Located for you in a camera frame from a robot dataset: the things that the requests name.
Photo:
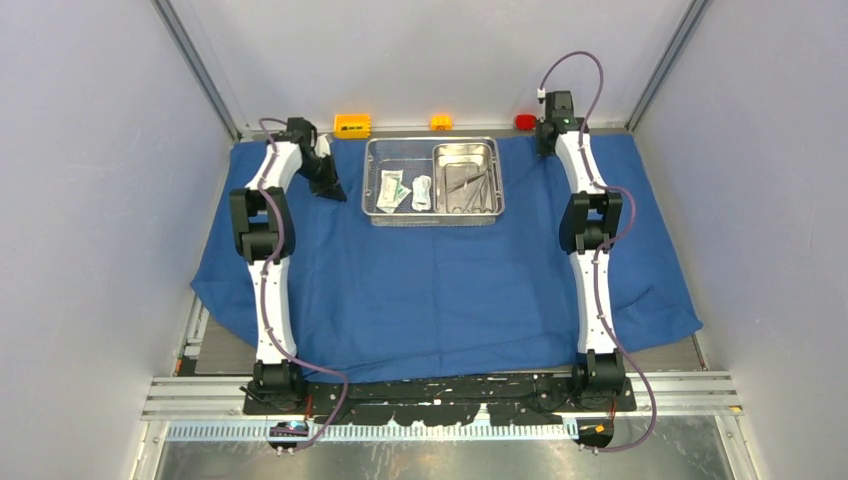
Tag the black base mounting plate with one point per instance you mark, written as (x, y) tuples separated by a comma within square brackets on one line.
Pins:
[(516, 399)]

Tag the aluminium front rail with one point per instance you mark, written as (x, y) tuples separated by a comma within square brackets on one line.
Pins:
[(211, 408)]

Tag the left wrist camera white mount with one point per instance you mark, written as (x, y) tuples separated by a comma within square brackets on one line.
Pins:
[(323, 146)]

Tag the blue surgical wrap cloth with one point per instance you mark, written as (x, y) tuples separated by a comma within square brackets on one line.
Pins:
[(388, 303)]

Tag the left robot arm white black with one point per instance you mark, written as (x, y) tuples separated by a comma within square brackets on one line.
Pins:
[(265, 238)]

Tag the yellow toy block large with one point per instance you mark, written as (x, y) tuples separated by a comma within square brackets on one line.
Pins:
[(352, 126)]

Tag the small steel instrument pan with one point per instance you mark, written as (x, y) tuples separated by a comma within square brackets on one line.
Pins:
[(453, 161)]

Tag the small orange toy block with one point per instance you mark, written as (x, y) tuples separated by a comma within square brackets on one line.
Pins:
[(441, 122)]

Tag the green white sterile packet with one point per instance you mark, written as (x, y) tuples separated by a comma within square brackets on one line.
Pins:
[(392, 191)]

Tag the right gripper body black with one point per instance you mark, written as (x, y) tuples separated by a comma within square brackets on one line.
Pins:
[(543, 146)]

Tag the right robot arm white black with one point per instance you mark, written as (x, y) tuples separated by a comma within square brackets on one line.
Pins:
[(586, 232)]

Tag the wire mesh steel tray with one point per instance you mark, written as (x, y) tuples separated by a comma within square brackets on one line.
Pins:
[(413, 155)]

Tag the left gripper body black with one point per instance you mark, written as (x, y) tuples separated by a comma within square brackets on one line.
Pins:
[(320, 173)]

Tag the red toy block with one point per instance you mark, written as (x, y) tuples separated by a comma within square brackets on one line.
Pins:
[(525, 122)]

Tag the white gauze roll packet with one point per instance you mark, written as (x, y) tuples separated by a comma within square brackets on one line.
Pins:
[(421, 194)]

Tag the aluminium frame rail right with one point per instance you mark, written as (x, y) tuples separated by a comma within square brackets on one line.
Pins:
[(685, 29)]

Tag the aluminium frame post left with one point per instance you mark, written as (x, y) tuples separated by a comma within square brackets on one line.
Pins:
[(191, 56)]

